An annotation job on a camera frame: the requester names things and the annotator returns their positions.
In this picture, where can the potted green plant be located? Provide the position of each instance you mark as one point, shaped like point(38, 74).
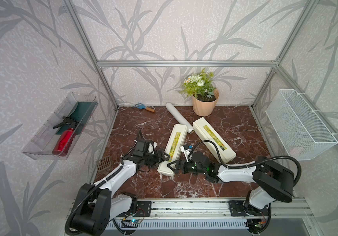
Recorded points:
point(200, 88)

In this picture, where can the blue garden trowel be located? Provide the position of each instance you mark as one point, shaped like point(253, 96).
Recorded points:
point(142, 106)

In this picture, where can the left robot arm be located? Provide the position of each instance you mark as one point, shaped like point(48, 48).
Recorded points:
point(95, 206)

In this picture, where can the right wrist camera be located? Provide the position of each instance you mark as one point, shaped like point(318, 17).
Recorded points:
point(187, 150)

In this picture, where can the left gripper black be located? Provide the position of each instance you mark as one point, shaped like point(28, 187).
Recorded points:
point(157, 160)

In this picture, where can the right white plastic wrap roll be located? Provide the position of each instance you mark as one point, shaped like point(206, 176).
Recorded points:
point(179, 117)

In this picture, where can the red spray bottle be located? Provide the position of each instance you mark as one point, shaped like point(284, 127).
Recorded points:
point(63, 145)

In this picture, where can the clear wall tray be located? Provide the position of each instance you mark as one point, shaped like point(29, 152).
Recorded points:
point(40, 147)

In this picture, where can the cream dispenser box base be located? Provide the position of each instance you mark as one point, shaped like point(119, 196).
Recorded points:
point(176, 141)

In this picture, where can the brown drain grate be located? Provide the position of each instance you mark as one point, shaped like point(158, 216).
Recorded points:
point(104, 164)

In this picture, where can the white wire basket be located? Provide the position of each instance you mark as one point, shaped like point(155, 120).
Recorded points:
point(300, 129)

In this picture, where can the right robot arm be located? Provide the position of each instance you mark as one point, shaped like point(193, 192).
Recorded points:
point(276, 176)

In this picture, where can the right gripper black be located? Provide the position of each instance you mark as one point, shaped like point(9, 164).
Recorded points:
point(178, 163)

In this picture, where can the green cloth in tray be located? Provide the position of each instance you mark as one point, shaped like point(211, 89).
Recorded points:
point(81, 112)

